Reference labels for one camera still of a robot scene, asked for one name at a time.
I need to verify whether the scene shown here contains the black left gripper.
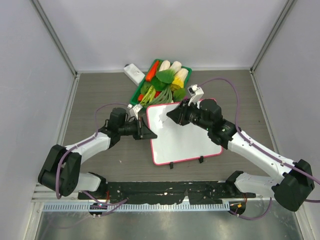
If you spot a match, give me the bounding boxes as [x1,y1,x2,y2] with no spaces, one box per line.
[118,116,156,140]

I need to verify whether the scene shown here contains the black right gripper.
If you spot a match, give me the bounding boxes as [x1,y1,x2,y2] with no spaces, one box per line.
[167,98,212,132]

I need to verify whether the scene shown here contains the white marker with pink cap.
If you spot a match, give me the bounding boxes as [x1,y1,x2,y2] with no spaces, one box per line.
[166,99,189,126]

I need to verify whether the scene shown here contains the pink framed whiteboard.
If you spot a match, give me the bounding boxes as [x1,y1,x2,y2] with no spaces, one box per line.
[146,102,223,166]

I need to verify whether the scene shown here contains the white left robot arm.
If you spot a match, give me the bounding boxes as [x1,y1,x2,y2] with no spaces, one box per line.
[37,107,158,200]

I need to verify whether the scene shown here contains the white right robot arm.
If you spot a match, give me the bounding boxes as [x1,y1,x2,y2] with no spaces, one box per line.
[166,99,315,212]

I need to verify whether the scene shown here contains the green toy long beans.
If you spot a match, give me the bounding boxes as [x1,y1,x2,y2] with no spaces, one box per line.
[143,88,173,109]

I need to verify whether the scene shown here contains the round green toy leaf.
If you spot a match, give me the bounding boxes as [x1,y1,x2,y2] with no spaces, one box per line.
[172,88,186,102]

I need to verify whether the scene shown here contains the light green toy celery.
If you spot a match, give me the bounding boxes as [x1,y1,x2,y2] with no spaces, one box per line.
[137,85,156,108]

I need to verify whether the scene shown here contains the green plastic vegetable tray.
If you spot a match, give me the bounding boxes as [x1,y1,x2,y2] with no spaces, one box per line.
[130,59,192,105]

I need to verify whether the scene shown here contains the white yellow toy cabbage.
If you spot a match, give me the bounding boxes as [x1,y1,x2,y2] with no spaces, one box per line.
[170,68,189,92]

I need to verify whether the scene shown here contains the orange toy carrot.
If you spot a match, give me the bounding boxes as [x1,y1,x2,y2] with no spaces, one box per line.
[145,60,159,82]

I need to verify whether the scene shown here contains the white toy cabbage middle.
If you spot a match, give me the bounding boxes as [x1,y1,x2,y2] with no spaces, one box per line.
[169,61,182,75]

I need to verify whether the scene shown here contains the white toy cabbage left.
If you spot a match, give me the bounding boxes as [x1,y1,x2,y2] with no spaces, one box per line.
[158,60,171,72]

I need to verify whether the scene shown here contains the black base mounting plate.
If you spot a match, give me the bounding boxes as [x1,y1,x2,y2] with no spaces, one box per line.
[88,181,255,205]

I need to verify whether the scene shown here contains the white rectangular bottle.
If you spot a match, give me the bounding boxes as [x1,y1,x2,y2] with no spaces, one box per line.
[123,63,145,86]

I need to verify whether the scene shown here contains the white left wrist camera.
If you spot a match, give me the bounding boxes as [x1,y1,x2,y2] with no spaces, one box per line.
[127,104,143,119]

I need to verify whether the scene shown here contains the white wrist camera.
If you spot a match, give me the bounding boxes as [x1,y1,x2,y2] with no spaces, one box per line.
[127,104,143,119]
[187,84,204,106]

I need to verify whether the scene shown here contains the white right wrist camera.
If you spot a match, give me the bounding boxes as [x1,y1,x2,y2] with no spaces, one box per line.
[187,84,204,106]

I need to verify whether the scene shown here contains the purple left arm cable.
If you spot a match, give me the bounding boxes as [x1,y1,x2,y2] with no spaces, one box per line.
[55,102,132,216]

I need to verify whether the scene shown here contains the white slotted cable duct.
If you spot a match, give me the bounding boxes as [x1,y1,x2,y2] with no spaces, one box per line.
[42,201,230,213]

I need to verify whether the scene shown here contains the aluminium frame rail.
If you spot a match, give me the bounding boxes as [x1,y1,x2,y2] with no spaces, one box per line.
[32,183,78,202]

